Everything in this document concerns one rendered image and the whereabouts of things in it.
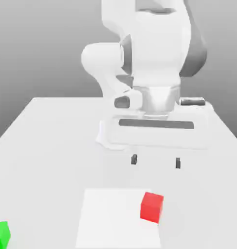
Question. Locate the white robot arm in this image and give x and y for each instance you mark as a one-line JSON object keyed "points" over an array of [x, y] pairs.
{"points": [[157, 48]]}

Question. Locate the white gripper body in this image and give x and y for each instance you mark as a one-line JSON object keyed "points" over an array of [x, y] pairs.
{"points": [[156, 136]]}

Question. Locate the small red cube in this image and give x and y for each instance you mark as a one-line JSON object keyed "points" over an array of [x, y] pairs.
{"points": [[151, 208]]}

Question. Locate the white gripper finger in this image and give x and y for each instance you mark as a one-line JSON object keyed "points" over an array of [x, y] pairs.
{"points": [[177, 163], [134, 160]]}

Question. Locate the small green cube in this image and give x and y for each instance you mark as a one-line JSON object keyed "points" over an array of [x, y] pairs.
{"points": [[1, 235]]}

